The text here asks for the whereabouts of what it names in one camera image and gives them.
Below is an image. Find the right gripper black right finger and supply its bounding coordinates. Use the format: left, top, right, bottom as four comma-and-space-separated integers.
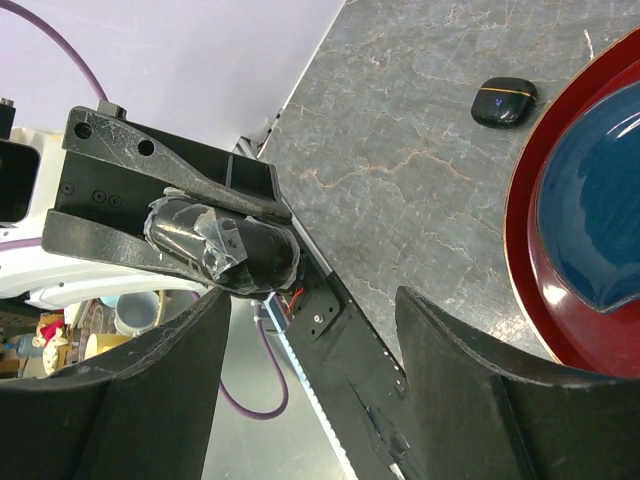
395, 286, 639, 479

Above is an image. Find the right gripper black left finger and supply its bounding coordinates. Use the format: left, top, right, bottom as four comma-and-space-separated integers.
1, 289, 231, 479

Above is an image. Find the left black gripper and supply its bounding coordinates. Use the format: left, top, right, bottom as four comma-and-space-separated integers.
41, 106, 292, 290

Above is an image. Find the black earbud charging case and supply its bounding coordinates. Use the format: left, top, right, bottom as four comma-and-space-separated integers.
470, 77, 538, 129

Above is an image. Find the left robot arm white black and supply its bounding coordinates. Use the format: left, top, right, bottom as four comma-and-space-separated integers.
1, 106, 300, 310

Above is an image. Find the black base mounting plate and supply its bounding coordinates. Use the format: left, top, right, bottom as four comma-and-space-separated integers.
286, 260, 427, 479

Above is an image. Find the red round tray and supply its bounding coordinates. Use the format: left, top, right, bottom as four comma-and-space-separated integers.
503, 30, 639, 378

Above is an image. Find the blue shell-shaped dish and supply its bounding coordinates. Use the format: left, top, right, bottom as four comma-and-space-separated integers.
536, 83, 639, 313

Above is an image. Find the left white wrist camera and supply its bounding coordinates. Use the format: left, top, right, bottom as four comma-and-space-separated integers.
1, 98, 64, 230

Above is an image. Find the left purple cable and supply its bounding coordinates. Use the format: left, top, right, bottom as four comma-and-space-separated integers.
0, 0, 109, 104

